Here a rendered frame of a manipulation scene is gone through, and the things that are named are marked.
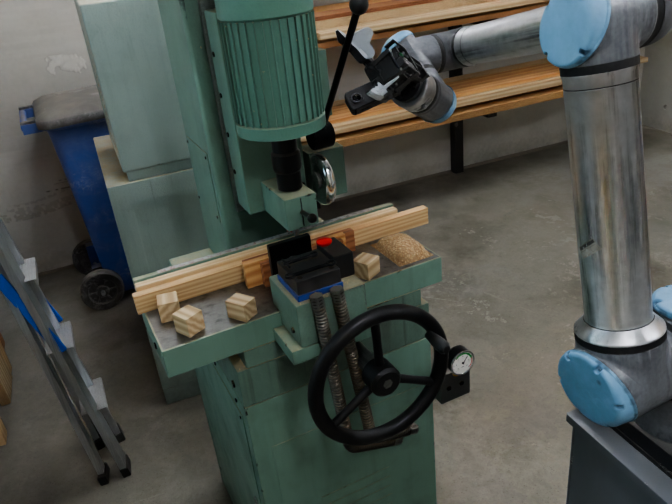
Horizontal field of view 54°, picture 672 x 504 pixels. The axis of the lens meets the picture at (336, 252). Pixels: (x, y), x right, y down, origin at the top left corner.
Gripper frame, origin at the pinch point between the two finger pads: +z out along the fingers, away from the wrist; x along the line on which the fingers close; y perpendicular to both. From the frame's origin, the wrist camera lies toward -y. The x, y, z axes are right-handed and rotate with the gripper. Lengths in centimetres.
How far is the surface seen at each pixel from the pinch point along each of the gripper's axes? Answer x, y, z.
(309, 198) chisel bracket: 13.9, -23.0, -6.3
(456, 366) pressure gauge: 53, -24, -36
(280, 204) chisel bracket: 12.4, -28.1, -3.5
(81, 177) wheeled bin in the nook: -98, -156, -74
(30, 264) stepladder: -27, -117, -10
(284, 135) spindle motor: 7.0, -15.6, 6.1
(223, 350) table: 36, -46, 8
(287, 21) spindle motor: -5.4, -1.7, 13.3
